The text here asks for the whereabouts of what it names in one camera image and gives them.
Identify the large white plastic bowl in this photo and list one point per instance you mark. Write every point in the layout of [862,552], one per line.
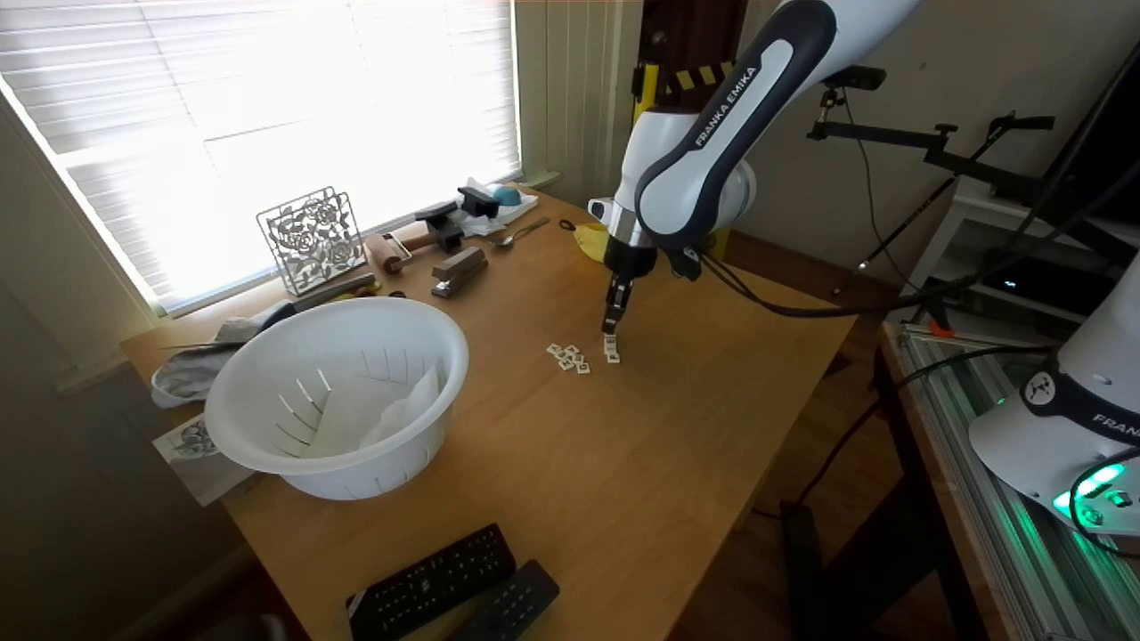
[271,393]

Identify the white cloth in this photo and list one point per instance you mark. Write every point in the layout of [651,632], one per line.
[522,215]

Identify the silver metal spoon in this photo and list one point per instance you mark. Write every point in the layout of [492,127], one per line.
[507,241]

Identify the white patterned card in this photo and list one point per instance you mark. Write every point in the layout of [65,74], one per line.
[190,457]

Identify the white lattice cube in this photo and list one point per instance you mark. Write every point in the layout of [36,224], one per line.
[311,241]

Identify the small white letter tile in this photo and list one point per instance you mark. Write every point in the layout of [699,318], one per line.
[555,348]
[572,350]
[579,361]
[562,356]

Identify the brown post with hazard tape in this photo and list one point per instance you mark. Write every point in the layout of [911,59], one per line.
[682,46]

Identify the black camera by shelf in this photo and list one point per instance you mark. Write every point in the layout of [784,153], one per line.
[855,75]

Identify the silver metal stapler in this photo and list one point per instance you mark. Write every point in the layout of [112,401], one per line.
[461,272]

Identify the white shelf unit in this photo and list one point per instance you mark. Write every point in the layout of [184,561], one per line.
[997,254]

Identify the grey crumpled cloth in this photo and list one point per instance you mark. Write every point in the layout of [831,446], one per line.
[190,368]

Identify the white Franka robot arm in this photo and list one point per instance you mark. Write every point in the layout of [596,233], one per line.
[714,142]

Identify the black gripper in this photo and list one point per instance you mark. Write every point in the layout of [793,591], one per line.
[622,294]

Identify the flat black device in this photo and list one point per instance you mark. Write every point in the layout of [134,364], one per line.
[479,199]

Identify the large black remote control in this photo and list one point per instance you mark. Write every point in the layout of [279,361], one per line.
[432,582]

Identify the white letter tile I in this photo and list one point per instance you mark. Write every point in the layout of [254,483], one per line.
[612,350]

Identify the small black remote control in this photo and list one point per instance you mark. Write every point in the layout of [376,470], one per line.
[512,602]

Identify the brown wooden cylinder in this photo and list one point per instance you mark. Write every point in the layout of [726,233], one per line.
[385,254]

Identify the white window blinds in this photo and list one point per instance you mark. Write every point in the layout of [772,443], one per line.
[236,120]

